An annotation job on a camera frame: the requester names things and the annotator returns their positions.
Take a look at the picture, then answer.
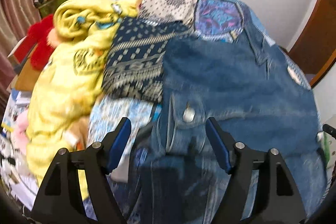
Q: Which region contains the brown cardboard box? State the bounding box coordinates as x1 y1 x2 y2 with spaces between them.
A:
14 57 41 92

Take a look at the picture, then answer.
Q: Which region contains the striped red curtain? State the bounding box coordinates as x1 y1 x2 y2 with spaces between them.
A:
0 0 44 106

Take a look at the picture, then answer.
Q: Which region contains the blue denim jacket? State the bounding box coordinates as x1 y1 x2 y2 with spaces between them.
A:
141 26 327 223

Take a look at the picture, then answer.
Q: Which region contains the wooden wardrobe with sliding door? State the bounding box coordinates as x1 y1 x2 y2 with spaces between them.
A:
289 0 335 87

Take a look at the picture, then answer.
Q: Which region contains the patchwork blue bedspread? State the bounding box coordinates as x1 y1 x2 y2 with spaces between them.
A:
102 0 311 223

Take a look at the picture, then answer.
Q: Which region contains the red plush toy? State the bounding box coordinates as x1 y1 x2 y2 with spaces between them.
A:
14 14 54 71

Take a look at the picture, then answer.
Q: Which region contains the yellow fleece blanket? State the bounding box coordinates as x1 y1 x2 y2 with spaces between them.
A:
25 0 138 201

